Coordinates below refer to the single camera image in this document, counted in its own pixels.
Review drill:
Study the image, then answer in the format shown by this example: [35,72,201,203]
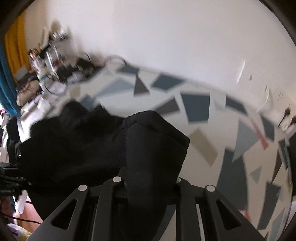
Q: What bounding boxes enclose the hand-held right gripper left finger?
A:
[30,166,127,241]

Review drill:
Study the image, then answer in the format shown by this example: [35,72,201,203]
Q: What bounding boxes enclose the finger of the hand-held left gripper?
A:
[0,163,18,171]

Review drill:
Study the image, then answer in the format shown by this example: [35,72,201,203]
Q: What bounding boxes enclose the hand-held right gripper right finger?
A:
[172,177,266,241]

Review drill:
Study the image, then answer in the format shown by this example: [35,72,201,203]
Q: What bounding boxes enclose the black garment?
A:
[6,101,190,241]

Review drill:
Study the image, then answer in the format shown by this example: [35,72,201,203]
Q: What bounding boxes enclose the yellow cloth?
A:
[13,227,34,241]

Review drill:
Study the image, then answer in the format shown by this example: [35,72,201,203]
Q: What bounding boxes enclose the loose papers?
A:
[20,83,70,122]

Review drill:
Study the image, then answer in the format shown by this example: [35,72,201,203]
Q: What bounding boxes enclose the patterned ironing board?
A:
[67,62,296,241]

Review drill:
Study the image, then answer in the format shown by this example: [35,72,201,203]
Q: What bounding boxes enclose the white pouch bag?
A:
[16,80,41,105]

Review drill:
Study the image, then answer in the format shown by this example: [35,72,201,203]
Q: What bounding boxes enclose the blue curtain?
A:
[0,44,22,117]

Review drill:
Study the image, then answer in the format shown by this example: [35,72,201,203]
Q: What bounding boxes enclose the orange curtain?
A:
[4,11,31,82]

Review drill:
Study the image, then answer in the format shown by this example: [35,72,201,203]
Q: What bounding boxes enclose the black floor cable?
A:
[1,212,42,226]

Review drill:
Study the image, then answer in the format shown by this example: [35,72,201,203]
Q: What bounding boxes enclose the white wall socket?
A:
[261,87,296,131]

